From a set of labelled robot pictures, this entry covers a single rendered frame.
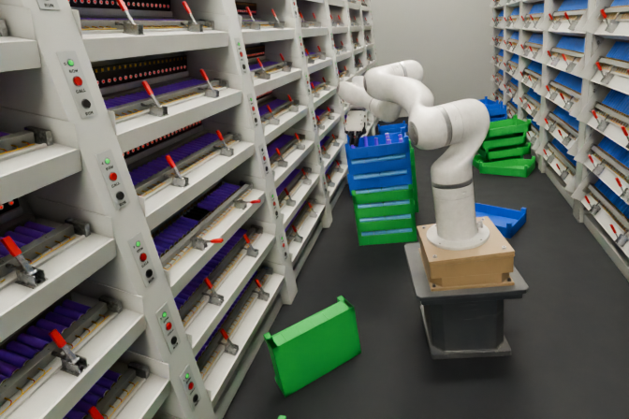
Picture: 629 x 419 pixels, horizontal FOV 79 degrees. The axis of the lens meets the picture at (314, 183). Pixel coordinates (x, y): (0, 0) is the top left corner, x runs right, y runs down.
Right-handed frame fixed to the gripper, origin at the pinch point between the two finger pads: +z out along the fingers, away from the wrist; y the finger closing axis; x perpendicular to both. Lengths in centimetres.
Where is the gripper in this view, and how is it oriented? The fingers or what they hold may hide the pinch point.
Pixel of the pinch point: (354, 141)
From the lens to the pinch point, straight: 188.4
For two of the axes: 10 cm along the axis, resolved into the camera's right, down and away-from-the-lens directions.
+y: -7.8, -0.9, 6.2
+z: -1.1, 9.9, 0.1
